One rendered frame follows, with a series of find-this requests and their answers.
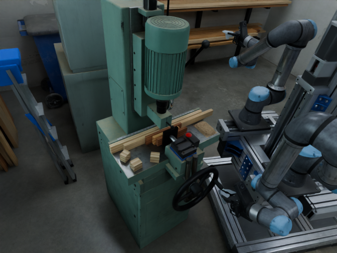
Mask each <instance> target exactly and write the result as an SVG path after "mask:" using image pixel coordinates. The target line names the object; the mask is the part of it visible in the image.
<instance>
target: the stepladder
mask: <svg viewBox="0 0 337 253"><path fill-rule="evenodd" d="M21 71H23V69H22V66H21V54H20V51H19V49H18V48H12V49H1V50H0V86H7V85H10V86H11V88H12V90H13V92H14V93H15V95H16V97H17V99H18V100H19V102H20V104H21V106H22V107H23V109H24V111H25V113H26V114H25V116H26V117H27V118H28V119H29V120H30V122H31V123H32V125H33V127H34V129H35V130H36V132H37V134H38V136H39V137H40V139H41V141H42V143H43V144H44V146H45V148H46V150H47V151H48V153H49V155H50V157H51V158H52V160H53V162H54V164H55V165H56V167H57V169H58V171H59V172H60V174H61V176H62V178H63V179H64V183H65V185H67V184H68V176H66V175H65V173H64V171H63V170H64V169H67V171H68V173H69V174H70V176H71V177H72V179H73V181H74V182H76V181H77V177H76V174H75V173H74V172H73V170H72V168H71V167H73V166H74V165H73V162H72V160H70V158H69V155H68V151H67V147H66V146H62V144H61V143H60V141H59V139H58V136H57V131H56V127H55V126H52V124H51V123H50V122H49V121H48V120H47V119H46V117H45V114H44V109H43V104H42V102H40V103H37V102H36V100H35V98H34V96H33V95H32V93H31V91H30V90H29V88H28V82H27V76H26V74H25V73H24V74H21ZM44 135H45V136H46V138H45V137H44ZM48 142H49V144H50V145H51V147H52V149H53V151H54V153H55V154H56V156H57V158H58V160H59V162H58V160H57V158H56V157H55V155H54V153H53V151H52V149H51V148H50V146H49V144H48ZM59 163H60V164H61V166H62V168H63V169H62V168H61V166H60V164H59Z"/></svg>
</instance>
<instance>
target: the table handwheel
mask: <svg viewBox="0 0 337 253"><path fill-rule="evenodd" d="M210 173H213V178H212V180H211V182H210V183H209V185H208V186H207V188H206V189H205V190H204V189H203V187H202V186H201V185H202V184H203V182H204V181H205V179H206V178H207V177H208V175H209V174H210ZM202 176H203V178H202V179H201V181H200V182H199V183H198V182H196V183H195V181H196V180H197V179H199V178H200V177H202ZM218 177H219V171H218V170H217V169H216V168H215V167H206V168H203V169H201V170H199V171H198V172H196V173H194V174H193V175H192V176H190V178H189V179H187V180H185V176H183V177H182V179H183V180H184V183H183V185H182V186H181V187H180V188H179V189H178V191H177V192H176V194H175V196H174V198H173V202H172V206H173V209H174V210H175V211H185V210H188V209H190V208H192V207H193V206H195V205H196V204H198V203H199V202H200V201H201V200H203V199H204V198H205V197H206V196H207V195H208V194H209V192H210V191H211V190H212V189H213V187H214V186H215V183H214V180H215V179H216V180H218ZM188 187H189V188H190V189H189V191H190V192H189V193H187V194H185V195H184V196H182V194H183V193H184V192H185V191H186V190H187V188H188ZM191 195H194V197H197V198H195V199H194V200H192V201H191V202H189V203H187V204H185V205H181V206H179V205H178V203H179V202H181V201H182V200H184V199H185V198H187V197H189V196H191ZM181 196H182V197H181Z"/></svg>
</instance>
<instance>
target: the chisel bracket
mask: <svg viewBox="0 0 337 253"><path fill-rule="evenodd" d="M156 108H157V105H156V102H154V103H151V104H148V105H147V116H148V117H149V118H150V119H151V120H152V121H153V122H154V123H155V124H156V125H157V126H158V127H159V128H160V129H163V128H166V127H168V126H169V125H168V124H166V122H168V123H170V124H172V114H171V113H170V112H169V111H168V110H166V113H164V114H160V113H158V112H157V111H156Z"/></svg>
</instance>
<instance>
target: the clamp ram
mask: <svg viewBox="0 0 337 253"><path fill-rule="evenodd" d="M177 135H178V127H177V126H176V127H175V128H174V129H169V130H166V131H164V132H163V135H162V145H163V146H164V145H166V144H168V143H170V142H174V141H176V140H177Z"/></svg>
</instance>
